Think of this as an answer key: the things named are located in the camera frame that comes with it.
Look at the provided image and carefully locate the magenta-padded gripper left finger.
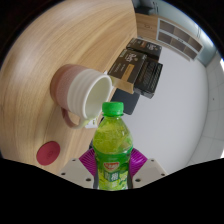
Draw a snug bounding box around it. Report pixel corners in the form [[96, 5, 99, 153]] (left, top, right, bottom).
[[58, 148, 99, 190]]

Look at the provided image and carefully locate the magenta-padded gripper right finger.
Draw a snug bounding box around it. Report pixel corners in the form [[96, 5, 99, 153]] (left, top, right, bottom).
[[128, 148, 168, 190]]

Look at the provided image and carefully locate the green drink bottle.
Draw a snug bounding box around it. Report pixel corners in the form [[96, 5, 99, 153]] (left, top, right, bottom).
[[92, 101, 134, 192]]

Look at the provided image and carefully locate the flat round red coaster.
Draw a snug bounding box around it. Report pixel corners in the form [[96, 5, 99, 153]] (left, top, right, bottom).
[[35, 140, 62, 167]]

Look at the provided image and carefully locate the white and brown mug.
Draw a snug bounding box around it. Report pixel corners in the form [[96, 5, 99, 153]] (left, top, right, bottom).
[[49, 63, 114, 130]]

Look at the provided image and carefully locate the black ribbed box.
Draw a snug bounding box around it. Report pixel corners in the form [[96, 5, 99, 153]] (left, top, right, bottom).
[[133, 59, 164, 100]]

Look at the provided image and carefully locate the tan and black box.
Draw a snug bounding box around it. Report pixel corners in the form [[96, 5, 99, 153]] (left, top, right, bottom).
[[107, 48, 148, 95]]

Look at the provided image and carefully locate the dark printed box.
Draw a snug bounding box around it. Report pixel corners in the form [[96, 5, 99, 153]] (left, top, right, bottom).
[[126, 37, 163, 61]]

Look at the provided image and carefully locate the black sofa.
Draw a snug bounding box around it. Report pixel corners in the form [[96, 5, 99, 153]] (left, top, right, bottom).
[[133, 0, 161, 16]]

